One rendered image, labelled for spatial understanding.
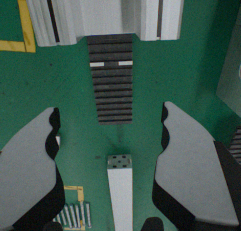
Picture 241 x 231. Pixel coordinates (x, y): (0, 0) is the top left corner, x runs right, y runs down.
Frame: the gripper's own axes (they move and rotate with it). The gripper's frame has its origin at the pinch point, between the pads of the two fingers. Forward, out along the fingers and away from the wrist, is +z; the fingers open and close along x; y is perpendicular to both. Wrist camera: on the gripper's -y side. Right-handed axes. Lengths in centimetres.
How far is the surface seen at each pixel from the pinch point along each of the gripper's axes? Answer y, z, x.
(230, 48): -1.4, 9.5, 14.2
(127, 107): 6.3, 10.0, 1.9
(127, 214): 30.8, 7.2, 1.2
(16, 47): -2.6, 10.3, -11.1
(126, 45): -2.3, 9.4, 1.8
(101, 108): 6.0, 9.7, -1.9
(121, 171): 16.6, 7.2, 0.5
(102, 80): 1.9, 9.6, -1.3
